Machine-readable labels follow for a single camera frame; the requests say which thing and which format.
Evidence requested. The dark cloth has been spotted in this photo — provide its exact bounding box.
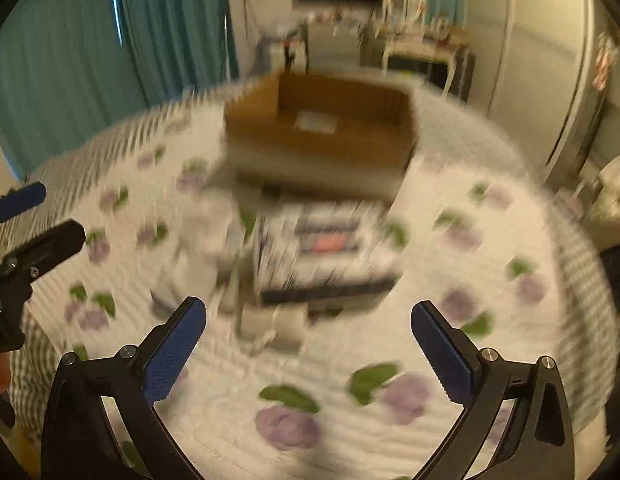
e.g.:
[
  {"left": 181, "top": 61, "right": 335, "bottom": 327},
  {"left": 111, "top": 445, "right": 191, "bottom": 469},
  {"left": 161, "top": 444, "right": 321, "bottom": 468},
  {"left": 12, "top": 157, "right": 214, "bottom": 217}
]
[{"left": 599, "top": 244, "right": 620, "bottom": 303}]

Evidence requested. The brown cardboard box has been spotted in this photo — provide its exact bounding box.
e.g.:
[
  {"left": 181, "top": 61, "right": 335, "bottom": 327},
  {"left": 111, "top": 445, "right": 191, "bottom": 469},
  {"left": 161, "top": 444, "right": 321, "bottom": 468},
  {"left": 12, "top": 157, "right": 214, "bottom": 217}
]
[{"left": 224, "top": 71, "right": 419, "bottom": 201}]

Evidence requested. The floral white blanket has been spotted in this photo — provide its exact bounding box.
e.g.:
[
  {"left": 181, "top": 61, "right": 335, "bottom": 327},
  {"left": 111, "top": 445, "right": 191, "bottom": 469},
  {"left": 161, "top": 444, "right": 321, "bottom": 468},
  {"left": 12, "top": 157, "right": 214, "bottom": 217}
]
[{"left": 0, "top": 80, "right": 620, "bottom": 480}]

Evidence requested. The teal curtain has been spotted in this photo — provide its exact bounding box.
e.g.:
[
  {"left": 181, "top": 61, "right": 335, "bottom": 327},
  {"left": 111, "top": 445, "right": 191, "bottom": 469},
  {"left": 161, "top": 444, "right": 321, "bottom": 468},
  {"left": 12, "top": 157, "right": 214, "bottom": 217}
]
[
  {"left": 117, "top": 0, "right": 241, "bottom": 103},
  {"left": 0, "top": 0, "right": 140, "bottom": 181}
]

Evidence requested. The pale folded cloth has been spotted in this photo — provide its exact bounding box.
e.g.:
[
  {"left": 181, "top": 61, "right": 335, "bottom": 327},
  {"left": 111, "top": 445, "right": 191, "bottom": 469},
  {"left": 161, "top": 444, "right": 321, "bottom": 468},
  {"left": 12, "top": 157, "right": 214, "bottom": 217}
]
[{"left": 150, "top": 194, "right": 253, "bottom": 313}]

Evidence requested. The white chair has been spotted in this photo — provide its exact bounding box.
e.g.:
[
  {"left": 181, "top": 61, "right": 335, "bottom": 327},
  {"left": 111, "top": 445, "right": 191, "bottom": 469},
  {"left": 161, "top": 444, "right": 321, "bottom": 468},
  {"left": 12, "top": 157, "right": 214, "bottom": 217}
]
[{"left": 381, "top": 0, "right": 427, "bottom": 36}]

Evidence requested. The striped cloth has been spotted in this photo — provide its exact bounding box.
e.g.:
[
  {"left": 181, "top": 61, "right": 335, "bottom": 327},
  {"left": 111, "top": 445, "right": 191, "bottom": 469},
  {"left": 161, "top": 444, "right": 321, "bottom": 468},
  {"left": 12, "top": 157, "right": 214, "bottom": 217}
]
[{"left": 251, "top": 199, "right": 399, "bottom": 307}]

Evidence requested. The grey checked bed sheet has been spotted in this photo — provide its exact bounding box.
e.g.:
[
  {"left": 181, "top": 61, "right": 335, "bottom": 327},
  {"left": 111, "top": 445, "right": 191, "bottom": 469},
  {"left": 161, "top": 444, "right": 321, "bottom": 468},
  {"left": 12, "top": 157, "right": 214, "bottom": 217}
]
[{"left": 4, "top": 305, "right": 65, "bottom": 441}]

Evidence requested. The small white folded cloth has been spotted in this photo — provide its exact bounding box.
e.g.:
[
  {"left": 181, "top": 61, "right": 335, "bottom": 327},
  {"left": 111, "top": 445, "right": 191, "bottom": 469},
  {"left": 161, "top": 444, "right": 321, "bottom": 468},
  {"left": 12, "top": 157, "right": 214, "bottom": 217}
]
[{"left": 237, "top": 304, "right": 311, "bottom": 357}]

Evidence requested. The white bag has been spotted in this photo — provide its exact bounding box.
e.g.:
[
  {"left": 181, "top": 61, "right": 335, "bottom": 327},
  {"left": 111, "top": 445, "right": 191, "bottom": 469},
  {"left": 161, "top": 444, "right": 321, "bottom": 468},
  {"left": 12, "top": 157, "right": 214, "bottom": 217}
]
[{"left": 584, "top": 152, "right": 620, "bottom": 242}]

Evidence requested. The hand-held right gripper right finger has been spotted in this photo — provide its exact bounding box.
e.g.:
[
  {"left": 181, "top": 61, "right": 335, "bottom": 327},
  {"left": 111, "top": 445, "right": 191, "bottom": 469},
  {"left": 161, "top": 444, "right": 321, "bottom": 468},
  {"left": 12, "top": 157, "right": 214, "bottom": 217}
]
[{"left": 411, "top": 300, "right": 576, "bottom": 480}]

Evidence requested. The white wardrobe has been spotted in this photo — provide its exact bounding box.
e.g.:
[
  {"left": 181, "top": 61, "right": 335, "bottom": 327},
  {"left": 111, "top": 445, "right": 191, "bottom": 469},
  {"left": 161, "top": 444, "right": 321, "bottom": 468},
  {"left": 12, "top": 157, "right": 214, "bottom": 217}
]
[{"left": 467, "top": 0, "right": 620, "bottom": 187}]

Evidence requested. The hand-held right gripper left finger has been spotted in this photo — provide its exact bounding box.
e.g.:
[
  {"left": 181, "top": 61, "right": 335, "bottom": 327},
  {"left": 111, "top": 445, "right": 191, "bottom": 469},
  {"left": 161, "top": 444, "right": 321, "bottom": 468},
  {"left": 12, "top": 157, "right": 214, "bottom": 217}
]
[{"left": 41, "top": 296, "right": 208, "bottom": 480}]

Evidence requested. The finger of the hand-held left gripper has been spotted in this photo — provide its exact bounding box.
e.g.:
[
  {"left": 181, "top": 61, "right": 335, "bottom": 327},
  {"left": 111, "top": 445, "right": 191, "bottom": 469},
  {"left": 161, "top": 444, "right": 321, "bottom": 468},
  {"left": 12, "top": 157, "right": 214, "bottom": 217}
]
[
  {"left": 3, "top": 219, "right": 86, "bottom": 281},
  {"left": 0, "top": 182, "right": 47, "bottom": 224}
]

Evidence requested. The white cabinet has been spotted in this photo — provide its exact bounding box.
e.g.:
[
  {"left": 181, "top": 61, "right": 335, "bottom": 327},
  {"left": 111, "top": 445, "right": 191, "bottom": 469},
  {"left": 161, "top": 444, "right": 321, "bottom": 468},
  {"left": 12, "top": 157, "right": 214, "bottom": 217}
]
[{"left": 267, "top": 10, "right": 373, "bottom": 73}]

